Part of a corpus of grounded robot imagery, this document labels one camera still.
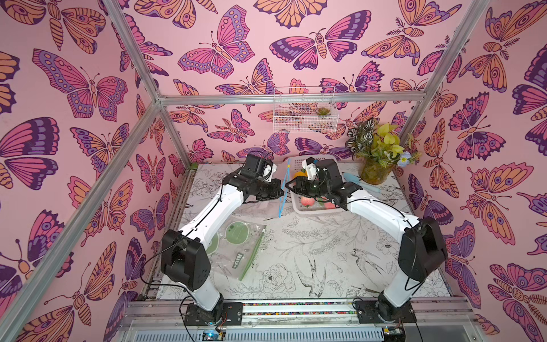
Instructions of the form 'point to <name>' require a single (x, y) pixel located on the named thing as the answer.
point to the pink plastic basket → (295, 165)
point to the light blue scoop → (355, 179)
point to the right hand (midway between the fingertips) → (290, 183)
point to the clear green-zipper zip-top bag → (231, 250)
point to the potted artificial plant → (378, 149)
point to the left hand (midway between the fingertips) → (287, 191)
